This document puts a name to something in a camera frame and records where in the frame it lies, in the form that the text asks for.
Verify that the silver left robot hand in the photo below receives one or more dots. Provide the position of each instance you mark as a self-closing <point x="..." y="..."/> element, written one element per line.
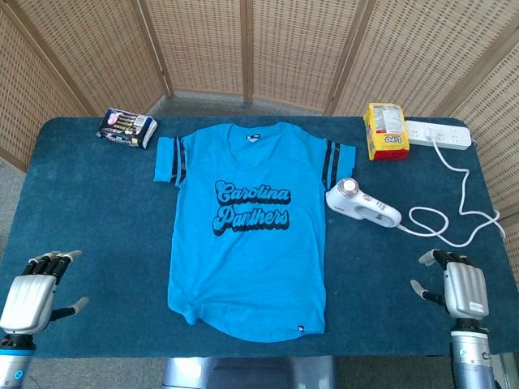
<point x="28" y="300"/>

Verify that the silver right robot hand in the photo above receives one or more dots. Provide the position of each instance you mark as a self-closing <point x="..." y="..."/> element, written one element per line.
<point x="466" y="291"/>

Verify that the white handheld garment steamer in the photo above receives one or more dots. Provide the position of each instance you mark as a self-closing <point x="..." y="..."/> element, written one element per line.
<point x="353" y="202"/>

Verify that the blue Carolina Panthers t-shirt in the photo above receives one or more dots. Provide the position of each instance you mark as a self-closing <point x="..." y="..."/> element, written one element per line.
<point x="247" y="263"/>

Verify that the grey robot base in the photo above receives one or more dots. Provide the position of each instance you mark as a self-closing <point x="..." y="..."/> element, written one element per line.
<point x="243" y="373"/>

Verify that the teal carpet table cover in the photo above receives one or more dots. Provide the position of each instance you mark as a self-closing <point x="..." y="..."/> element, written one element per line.
<point x="81" y="223"/>

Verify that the white power strip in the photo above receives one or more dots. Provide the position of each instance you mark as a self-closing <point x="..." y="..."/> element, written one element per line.
<point x="450" y="133"/>

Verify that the yellow red snack package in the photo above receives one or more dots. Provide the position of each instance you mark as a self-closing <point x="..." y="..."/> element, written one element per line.
<point x="387" y="139"/>

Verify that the dark snack package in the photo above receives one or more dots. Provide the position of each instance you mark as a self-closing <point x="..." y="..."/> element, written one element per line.
<point x="125" y="127"/>

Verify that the woven rattan folding screen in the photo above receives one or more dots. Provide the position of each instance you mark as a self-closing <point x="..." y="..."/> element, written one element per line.
<point x="202" y="40"/>

